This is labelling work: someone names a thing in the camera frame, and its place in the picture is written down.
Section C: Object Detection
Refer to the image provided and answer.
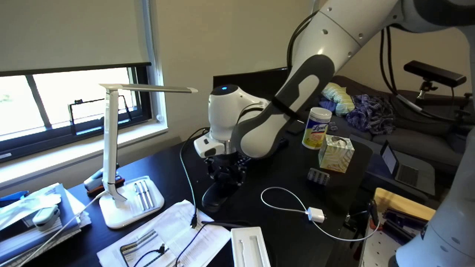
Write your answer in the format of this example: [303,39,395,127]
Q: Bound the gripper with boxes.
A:
[205,153,251,188]

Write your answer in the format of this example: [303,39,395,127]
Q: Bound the white plastic tray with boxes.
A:
[230,226,272,267]

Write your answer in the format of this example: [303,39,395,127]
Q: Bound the silver pen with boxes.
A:
[142,181,155,209]
[134,182,146,211]

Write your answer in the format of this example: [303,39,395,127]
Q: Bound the printed paper sheets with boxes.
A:
[96,200,231,267]

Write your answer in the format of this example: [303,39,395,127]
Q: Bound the black monitor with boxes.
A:
[213,67,289,100]

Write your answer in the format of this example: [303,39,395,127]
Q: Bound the grey blister pack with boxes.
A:
[307,167,331,186]

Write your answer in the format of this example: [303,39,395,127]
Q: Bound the wipes canister with yellow label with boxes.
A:
[302,107,333,150]

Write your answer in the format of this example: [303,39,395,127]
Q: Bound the patterned tissue box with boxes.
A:
[318,134,355,174]

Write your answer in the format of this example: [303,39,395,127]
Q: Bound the white desk lamp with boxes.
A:
[99,83,199,229]

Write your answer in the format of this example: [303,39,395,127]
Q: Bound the yellow and blue striped pillow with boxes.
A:
[321,82,356,116]

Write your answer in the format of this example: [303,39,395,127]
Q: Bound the black and red stapler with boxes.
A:
[83,164,125,197]

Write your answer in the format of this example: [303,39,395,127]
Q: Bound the purple knitted blanket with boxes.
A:
[346,94,396,135]

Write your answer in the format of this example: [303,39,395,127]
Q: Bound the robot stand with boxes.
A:
[357,219,410,267]

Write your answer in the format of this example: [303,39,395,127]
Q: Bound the window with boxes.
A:
[0,0,168,164]

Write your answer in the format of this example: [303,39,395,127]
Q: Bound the open laptop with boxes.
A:
[380,140,436,196]

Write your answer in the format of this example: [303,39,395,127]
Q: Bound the wooden box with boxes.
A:
[372,187,436,223]

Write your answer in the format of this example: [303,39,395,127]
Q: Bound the white pulse oximeter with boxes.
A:
[32,205,60,232]

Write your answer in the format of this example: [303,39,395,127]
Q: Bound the dark grey sofa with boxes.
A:
[318,75,475,175]

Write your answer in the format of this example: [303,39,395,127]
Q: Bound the stack of books and papers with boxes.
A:
[0,182,92,267]

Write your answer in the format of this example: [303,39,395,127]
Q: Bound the beige roller blind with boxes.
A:
[0,0,152,77]

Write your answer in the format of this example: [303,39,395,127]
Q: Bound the blue plastic object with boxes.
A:
[0,190,29,207]

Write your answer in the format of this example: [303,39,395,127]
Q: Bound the black cable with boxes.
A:
[174,220,253,267]
[179,127,210,229]

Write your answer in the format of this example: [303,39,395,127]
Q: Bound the white charger with cable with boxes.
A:
[260,186,380,242]

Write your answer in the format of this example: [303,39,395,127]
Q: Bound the black metal frame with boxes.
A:
[68,95,133,136]

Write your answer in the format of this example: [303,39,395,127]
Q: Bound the camera on mount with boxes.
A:
[403,60,474,116]

